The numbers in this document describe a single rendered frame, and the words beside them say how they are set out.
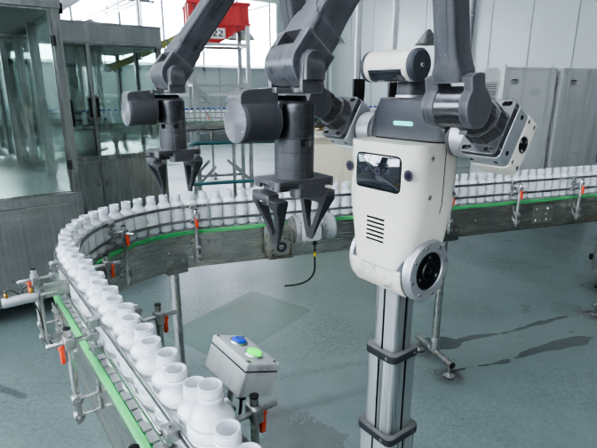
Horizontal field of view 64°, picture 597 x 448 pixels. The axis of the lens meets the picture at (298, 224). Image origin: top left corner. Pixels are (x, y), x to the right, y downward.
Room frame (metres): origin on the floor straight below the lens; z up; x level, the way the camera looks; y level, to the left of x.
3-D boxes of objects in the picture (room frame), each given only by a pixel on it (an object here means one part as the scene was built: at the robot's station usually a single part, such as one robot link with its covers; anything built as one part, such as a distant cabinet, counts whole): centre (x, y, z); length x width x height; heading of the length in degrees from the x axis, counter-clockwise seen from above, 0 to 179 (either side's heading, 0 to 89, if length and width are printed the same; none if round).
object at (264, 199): (0.67, 0.02, 1.44); 0.07 x 0.07 x 0.09; 36
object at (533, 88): (6.30, -2.78, 0.96); 0.82 x 0.50 x 1.91; 109
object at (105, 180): (5.92, 2.69, 1.15); 1.63 x 1.62 x 2.30; 37
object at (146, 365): (0.79, 0.28, 1.08); 0.06 x 0.06 x 0.17
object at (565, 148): (6.59, -3.63, 0.96); 0.82 x 0.50 x 1.91; 109
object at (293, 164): (0.69, 0.01, 1.51); 0.10 x 0.07 x 0.07; 126
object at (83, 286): (1.16, 0.55, 1.08); 0.06 x 0.06 x 0.17
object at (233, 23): (7.48, 1.21, 1.40); 0.92 x 0.72 x 2.80; 109
